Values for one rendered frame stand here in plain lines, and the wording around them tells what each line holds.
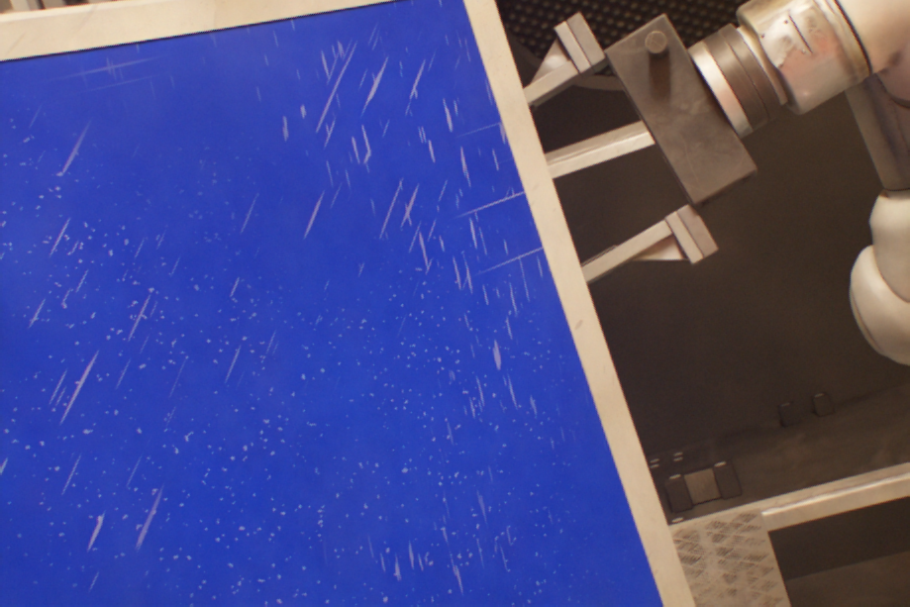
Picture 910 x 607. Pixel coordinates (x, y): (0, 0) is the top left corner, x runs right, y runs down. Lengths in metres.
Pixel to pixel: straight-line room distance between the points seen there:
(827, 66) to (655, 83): 0.12
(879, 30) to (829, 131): 2.92
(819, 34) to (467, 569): 0.44
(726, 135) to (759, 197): 2.90
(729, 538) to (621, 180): 1.30
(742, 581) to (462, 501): 1.92
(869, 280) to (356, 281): 0.96
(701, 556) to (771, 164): 1.36
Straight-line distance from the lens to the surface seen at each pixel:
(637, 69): 1.16
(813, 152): 4.05
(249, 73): 0.92
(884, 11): 1.14
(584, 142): 4.07
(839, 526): 3.12
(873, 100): 1.73
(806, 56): 1.14
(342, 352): 0.91
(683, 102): 1.15
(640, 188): 4.04
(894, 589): 2.94
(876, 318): 1.79
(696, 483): 3.26
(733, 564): 2.91
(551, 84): 1.17
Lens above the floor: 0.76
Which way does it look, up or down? level
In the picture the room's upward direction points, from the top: 18 degrees counter-clockwise
